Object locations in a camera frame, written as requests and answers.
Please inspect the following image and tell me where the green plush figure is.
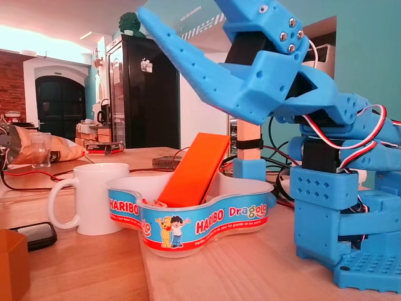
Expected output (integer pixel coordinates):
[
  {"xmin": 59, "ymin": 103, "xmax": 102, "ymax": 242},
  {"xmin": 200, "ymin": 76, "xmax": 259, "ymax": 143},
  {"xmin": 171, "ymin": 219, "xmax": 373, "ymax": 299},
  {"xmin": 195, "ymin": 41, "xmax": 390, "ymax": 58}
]
[{"xmin": 118, "ymin": 11, "xmax": 148, "ymax": 39}]

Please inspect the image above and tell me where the black tall fridge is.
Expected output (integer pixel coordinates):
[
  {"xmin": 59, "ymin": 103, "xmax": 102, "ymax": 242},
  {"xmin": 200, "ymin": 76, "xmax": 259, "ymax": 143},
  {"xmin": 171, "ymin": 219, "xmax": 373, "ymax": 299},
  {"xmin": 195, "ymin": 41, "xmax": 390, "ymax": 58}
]
[{"xmin": 105, "ymin": 33, "xmax": 182, "ymax": 150}]

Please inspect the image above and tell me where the white office printer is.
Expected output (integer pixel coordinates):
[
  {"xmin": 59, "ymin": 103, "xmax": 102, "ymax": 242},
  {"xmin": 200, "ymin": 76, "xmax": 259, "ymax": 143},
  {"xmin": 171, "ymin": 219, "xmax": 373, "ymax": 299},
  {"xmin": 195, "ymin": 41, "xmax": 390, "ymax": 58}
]
[{"xmin": 302, "ymin": 43, "xmax": 338, "ymax": 69}]

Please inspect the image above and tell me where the orange rectangular ramp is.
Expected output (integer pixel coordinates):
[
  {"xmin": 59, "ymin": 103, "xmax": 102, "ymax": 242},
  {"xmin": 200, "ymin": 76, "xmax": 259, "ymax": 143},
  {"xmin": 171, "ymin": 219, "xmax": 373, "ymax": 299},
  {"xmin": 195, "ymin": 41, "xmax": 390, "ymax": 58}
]
[{"xmin": 156, "ymin": 132, "xmax": 232, "ymax": 208}]

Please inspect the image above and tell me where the black kettle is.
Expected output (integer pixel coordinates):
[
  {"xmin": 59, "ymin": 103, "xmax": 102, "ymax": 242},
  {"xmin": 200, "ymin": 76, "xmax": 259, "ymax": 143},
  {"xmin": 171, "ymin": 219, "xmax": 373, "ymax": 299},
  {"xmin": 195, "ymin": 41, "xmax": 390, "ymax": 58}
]
[{"xmin": 95, "ymin": 98, "xmax": 113, "ymax": 125}]

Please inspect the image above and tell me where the metal mesh power supply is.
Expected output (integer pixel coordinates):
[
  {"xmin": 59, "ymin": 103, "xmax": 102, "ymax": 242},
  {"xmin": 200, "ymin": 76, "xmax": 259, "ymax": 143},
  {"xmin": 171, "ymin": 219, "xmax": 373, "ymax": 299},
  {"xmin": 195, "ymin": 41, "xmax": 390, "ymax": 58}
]
[{"xmin": 152, "ymin": 156, "xmax": 183, "ymax": 170}]

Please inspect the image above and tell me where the small wooden drawer unit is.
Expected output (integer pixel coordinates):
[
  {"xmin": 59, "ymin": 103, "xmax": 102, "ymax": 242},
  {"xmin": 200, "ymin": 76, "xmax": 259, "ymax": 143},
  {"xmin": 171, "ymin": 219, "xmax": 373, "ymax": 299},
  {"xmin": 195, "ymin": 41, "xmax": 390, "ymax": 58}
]
[{"xmin": 75, "ymin": 120, "xmax": 113, "ymax": 145}]

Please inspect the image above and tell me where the black and red box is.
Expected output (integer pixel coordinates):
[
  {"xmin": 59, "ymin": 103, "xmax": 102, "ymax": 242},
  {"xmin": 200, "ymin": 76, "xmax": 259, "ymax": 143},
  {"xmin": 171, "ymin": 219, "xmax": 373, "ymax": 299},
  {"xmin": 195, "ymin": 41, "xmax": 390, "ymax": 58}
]
[{"xmin": 83, "ymin": 140, "xmax": 125, "ymax": 156}]

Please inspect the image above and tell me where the dark arched door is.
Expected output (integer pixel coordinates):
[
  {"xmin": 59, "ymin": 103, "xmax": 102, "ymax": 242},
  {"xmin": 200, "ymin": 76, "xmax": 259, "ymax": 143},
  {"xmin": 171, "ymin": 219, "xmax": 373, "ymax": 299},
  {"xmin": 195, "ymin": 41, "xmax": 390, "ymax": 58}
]
[{"xmin": 34, "ymin": 76, "xmax": 86, "ymax": 138}]

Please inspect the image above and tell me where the clear Haribo candy tub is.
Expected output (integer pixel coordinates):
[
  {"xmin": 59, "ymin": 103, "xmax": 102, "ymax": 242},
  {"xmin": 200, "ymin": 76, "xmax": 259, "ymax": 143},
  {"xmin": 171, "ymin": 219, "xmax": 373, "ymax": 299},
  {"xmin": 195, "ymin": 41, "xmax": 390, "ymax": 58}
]
[{"xmin": 105, "ymin": 173, "xmax": 276, "ymax": 259}]

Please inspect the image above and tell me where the tan crisp bag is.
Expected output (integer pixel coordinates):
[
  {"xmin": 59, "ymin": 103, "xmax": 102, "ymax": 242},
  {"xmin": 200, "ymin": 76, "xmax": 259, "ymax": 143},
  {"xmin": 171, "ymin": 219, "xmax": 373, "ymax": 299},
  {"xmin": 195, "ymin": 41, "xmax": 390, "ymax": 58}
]
[{"xmin": 9, "ymin": 125, "xmax": 90, "ymax": 166}]

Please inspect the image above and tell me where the white ceramic mug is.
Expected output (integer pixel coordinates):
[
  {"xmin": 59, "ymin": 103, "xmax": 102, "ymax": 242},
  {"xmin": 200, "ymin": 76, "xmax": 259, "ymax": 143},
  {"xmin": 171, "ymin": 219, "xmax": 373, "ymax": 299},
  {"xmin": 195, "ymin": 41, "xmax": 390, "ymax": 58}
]
[{"xmin": 47, "ymin": 162, "xmax": 131, "ymax": 236}]

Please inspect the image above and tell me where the clear drinking glass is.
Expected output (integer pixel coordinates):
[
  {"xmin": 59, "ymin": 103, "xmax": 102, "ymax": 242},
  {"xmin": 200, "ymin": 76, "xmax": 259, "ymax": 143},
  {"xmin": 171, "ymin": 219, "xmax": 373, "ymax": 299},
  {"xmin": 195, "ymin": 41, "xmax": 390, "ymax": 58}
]
[{"xmin": 29, "ymin": 132, "xmax": 53, "ymax": 169}]

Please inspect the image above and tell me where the red kitchen appliance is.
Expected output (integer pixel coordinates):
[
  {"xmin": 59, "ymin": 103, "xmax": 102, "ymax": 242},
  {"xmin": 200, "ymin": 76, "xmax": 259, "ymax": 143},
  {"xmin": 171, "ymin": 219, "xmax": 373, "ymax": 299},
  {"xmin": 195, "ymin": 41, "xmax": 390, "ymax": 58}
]
[{"xmin": 5, "ymin": 110, "xmax": 22, "ymax": 125}]

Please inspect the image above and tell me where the grey metal device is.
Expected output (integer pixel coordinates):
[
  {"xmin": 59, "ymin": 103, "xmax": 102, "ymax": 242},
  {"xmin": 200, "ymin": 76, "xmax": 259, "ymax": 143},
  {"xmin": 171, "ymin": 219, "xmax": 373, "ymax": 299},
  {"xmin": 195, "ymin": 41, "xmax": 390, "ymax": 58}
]
[{"xmin": 0, "ymin": 114, "xmax": 14, "ymax": 166}]

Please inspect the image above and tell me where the black smartphone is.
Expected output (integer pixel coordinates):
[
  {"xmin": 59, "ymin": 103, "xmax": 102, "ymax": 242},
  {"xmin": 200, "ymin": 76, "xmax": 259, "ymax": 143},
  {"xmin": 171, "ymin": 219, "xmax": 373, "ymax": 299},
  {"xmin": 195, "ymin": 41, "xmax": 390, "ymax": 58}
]
[{"xmin": 6, "ymin": 221, "xmax": 58, "ymax": 253}]

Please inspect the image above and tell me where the ochre hexagonal printed container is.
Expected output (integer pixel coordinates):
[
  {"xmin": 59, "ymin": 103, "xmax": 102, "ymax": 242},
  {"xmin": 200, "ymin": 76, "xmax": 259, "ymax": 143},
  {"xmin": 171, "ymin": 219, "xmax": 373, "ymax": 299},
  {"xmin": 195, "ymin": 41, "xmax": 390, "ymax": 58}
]
[{"xmin": 0, "ymin": 229, "xmax": 31, "ymax": 301}]

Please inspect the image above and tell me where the wooden camera post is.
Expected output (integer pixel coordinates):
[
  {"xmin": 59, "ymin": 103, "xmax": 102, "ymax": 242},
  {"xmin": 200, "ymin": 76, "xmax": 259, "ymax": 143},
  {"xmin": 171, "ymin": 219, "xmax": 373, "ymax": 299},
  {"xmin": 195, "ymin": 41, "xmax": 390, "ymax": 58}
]
[{"xmin": 237, "ymin": 116, "xmax": 263, "ymax": 161}]

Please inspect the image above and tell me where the black strap on post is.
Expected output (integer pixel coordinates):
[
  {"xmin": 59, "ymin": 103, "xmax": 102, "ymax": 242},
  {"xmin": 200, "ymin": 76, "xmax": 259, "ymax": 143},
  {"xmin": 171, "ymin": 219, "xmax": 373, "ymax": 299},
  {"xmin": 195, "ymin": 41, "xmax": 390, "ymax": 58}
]
[{"xmin": 236, "ymin": 139, "xmax": 264, "ymax": 151}]

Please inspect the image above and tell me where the blue printed post base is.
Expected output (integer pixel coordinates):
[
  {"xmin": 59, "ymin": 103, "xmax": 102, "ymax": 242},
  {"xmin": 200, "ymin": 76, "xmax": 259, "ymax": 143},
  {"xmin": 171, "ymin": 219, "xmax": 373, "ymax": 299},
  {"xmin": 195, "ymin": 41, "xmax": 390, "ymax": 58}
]
[{"xmin": 232, "ymin": 156, "xmax": 268, "ymax": 183}]

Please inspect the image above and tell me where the small wall figurine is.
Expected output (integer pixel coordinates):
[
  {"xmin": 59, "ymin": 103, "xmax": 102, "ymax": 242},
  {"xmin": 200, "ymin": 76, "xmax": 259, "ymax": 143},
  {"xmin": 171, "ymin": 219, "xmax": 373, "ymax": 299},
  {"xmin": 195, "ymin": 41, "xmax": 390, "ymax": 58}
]
[{"xmin": 93, "ymin": 47, "xmax": 104, "ymax": 69}]

